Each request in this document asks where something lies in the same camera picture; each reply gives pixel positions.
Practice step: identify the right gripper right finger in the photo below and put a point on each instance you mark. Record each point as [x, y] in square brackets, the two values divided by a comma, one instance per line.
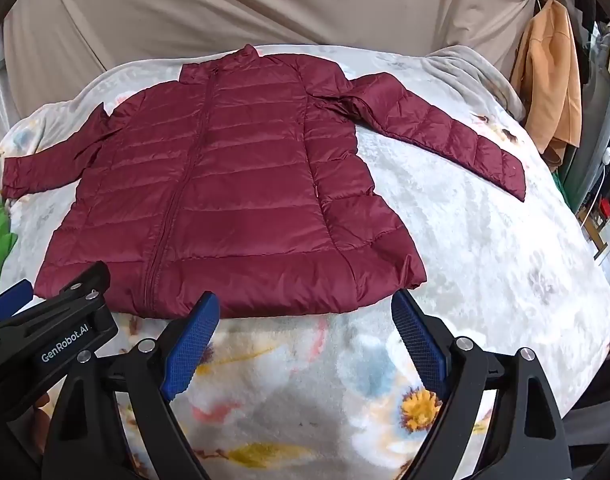
[525, 439]

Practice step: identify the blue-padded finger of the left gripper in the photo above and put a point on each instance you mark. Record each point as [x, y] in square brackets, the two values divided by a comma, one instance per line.
[15, 298]

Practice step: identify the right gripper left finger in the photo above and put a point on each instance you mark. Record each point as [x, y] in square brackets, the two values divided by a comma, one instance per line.
[86, 439]

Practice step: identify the maroon puffer jacket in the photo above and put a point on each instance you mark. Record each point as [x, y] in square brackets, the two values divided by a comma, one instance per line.
[241, 177]

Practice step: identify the beige curtain backdrop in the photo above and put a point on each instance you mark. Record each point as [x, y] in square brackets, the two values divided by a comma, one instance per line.
[54, 48]

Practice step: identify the orange hanging garment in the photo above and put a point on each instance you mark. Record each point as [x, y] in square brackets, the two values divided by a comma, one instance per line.
[547, 79]

